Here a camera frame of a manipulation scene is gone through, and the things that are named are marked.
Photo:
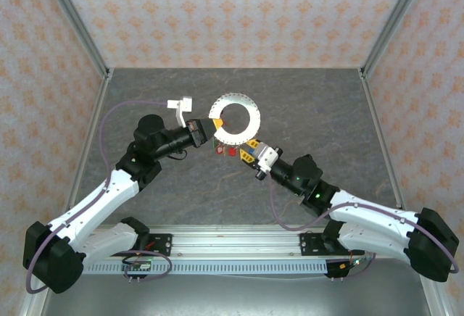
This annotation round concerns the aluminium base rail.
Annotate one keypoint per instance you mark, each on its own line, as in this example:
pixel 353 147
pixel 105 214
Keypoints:
pixel 235 240

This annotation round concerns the aluminium table side rail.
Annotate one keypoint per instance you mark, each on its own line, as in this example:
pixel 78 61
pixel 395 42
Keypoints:
pixel 92 127
pixel 378 127

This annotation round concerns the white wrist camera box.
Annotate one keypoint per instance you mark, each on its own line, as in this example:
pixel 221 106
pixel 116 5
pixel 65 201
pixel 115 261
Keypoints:
pixel 185 104
pixel 268 156

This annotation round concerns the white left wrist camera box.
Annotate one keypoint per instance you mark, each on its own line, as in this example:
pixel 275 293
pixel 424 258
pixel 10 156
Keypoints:
pixel 185 104

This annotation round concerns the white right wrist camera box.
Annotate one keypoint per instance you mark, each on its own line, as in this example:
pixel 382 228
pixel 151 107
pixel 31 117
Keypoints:
pixel 268 156

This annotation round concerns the grey metal shelf panel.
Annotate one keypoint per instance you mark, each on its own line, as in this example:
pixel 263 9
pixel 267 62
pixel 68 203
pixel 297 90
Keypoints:
pixel 235 298

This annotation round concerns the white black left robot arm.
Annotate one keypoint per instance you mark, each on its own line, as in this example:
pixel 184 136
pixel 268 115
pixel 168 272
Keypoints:
pixel 90 200

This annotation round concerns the small green circuit board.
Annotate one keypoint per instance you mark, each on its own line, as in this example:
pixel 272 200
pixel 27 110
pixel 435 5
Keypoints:
pixel 137 266

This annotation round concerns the aluminium frame post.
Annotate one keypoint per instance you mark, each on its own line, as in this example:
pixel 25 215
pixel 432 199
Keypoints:
pixel 391 22
pixel 78 22

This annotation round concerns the C-shaped metal key holder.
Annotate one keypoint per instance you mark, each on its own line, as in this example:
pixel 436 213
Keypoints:
pixel 250 113

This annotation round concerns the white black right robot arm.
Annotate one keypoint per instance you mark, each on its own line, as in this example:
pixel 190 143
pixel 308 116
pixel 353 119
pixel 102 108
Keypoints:
pixel 380 218

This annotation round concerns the red key tag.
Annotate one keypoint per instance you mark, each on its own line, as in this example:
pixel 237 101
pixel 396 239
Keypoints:
pixel 231 152
pixel 219 150

